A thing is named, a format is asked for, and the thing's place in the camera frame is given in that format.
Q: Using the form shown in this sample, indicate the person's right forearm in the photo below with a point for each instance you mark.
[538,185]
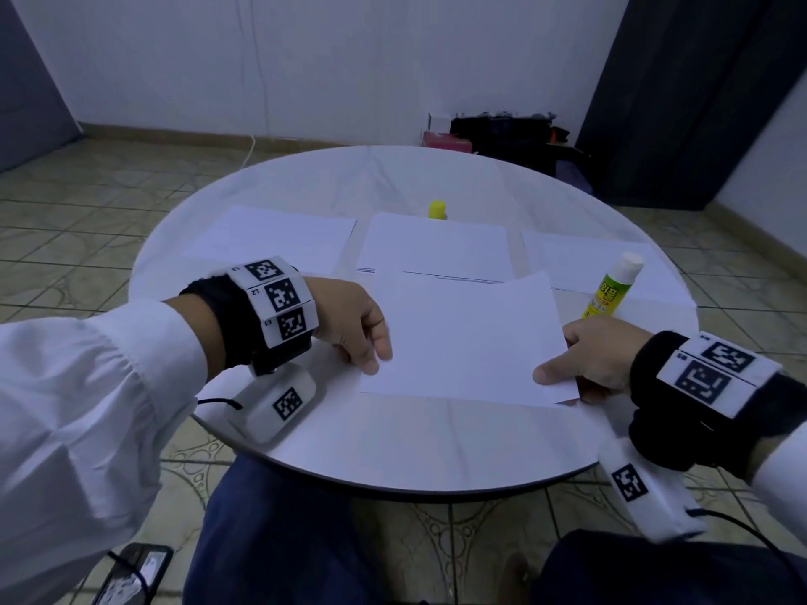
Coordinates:
[784,479]

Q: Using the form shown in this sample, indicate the yellow glue stick cap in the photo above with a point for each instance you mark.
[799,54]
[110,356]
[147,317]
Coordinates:
[436,210]

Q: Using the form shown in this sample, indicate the black wardrobe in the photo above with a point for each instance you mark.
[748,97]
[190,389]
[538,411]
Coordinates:
[700,94]

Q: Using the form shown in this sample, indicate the black phone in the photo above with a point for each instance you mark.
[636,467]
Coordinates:
[133,573]

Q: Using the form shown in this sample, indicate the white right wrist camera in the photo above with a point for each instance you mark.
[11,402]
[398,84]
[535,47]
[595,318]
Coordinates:
[650,487]

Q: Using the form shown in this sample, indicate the single white paper sheet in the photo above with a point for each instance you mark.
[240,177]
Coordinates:
[435,245]
[473,340]

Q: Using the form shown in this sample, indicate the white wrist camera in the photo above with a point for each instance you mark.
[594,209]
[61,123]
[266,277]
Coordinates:
[650,487]
[271,403]

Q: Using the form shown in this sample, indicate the person's left hand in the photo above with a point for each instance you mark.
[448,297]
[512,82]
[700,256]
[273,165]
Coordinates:
[347,319]

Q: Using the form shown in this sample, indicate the grey door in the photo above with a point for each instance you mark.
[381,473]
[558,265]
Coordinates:
[32,82]

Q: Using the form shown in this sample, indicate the blue suitcase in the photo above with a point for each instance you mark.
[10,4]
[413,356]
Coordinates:
[574,176]

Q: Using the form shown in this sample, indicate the person's right hand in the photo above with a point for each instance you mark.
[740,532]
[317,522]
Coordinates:
[599,353]

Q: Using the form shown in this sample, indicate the black left wristband with markers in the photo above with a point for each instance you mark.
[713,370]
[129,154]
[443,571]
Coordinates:
[252,315]

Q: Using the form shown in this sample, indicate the person's legs in blue jeans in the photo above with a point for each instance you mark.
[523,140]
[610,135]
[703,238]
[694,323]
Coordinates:
[290,548]

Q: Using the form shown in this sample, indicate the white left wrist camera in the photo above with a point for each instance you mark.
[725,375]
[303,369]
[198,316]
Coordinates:
[271,403]

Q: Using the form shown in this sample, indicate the yellow glue stick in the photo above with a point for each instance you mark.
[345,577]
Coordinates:
[612,286]

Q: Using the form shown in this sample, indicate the pink box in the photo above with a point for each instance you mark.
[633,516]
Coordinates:
[446,142]

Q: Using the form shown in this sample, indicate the black right wristband with markers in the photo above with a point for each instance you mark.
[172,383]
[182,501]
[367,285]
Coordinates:
[719,403]

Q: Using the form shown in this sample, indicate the white paper stack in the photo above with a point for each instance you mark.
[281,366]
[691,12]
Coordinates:
[271,239]
[643,277]

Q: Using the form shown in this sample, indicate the black bag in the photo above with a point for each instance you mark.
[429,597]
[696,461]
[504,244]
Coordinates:
[511,135]

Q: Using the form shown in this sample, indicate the person's left forearm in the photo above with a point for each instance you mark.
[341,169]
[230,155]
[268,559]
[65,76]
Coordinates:
[88,435]

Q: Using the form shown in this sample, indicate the black wristband with markers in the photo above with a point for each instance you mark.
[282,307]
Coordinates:
[719,403]
[252,315]

